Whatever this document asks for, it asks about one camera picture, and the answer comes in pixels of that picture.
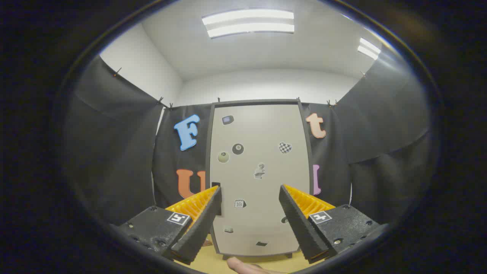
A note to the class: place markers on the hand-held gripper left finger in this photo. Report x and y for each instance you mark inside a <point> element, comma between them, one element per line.
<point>201,228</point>

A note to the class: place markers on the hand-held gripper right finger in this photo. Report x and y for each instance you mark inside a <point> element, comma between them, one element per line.
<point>300,228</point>

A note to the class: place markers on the grey shoe cabinet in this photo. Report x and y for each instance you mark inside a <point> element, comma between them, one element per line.
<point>208,160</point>

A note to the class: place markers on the grey shoe cabinet door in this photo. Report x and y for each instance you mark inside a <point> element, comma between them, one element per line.
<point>262,137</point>

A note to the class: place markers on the black backdrop cloth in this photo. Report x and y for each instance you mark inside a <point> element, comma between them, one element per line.
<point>114,152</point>

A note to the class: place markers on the small ceiling light panel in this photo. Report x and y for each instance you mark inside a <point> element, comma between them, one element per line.
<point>369,48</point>

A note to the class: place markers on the large ceiling light panel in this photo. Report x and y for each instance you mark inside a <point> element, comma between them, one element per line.
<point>249,23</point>

